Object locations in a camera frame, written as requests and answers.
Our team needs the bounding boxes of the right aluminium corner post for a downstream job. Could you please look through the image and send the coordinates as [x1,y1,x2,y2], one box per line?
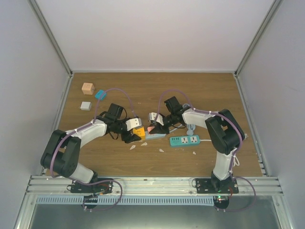
[234,0,283,78]

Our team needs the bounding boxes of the blue square plug adapter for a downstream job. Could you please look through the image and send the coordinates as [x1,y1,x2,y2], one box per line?
[95,90,107,100]

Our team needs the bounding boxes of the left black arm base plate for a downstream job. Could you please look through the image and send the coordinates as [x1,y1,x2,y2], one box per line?
[67,177,113,195]

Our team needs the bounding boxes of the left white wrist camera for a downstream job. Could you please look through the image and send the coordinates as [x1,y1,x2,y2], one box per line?
[125,118,142,131]

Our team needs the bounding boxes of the left aluminium corner post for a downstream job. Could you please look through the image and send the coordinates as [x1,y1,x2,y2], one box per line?
[28,0,73,78]

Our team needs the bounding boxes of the purple cable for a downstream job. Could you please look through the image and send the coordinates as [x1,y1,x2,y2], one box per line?
[153,89,244,172]
[50,88,140,178]

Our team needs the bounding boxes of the light blue power strip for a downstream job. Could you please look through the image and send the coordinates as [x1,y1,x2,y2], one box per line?
[145,134,166,140]

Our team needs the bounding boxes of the grey slotted cable duct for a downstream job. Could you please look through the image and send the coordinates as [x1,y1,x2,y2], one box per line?
[36,195,214,206]

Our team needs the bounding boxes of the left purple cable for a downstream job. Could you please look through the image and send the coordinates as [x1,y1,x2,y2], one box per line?
[50,88,140,178]

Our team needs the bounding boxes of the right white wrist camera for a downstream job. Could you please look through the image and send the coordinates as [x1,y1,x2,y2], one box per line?
[148,112,164,125]

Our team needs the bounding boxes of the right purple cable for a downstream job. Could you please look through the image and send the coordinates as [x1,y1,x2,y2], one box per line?
[153,89,244,172]

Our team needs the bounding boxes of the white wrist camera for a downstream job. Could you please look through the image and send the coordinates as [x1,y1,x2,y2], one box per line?
[125,118,142,131]
[148,112,164,125]

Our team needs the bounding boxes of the peach cube plug adapter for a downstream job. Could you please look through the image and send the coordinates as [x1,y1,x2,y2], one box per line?
[81,83,95,95]

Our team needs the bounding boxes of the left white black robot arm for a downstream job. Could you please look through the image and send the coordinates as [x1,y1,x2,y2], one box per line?
[41,103,142,193]

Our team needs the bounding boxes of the aluminium corner post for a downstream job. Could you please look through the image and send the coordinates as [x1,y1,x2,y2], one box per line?
[234,0,283,78]
[28,0,73,78]

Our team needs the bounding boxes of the pink small plug charger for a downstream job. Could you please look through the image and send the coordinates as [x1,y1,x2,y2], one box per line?
[147,126,154,133]

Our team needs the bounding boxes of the yellow cube socket adapter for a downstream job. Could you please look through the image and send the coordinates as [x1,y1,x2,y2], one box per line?
[133,126,145,140]

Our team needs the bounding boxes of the white 66W USB charger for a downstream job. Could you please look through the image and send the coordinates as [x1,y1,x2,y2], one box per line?
[80,102,92,111]

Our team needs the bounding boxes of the aluminium front rail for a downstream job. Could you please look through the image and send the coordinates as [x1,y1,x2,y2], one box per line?
[26,176,283,196]

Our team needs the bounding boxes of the teal power strip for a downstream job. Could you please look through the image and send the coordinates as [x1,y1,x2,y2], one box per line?
[169,135,200,147]

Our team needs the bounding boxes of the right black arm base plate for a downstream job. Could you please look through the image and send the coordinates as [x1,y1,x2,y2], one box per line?
[192,177,239,194]

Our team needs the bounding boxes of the white coiled power cord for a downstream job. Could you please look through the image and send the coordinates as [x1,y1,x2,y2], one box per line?
[199,133,249,167]

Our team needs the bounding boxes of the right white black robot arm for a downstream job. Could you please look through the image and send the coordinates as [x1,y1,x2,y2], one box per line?
[148,96,245,193]

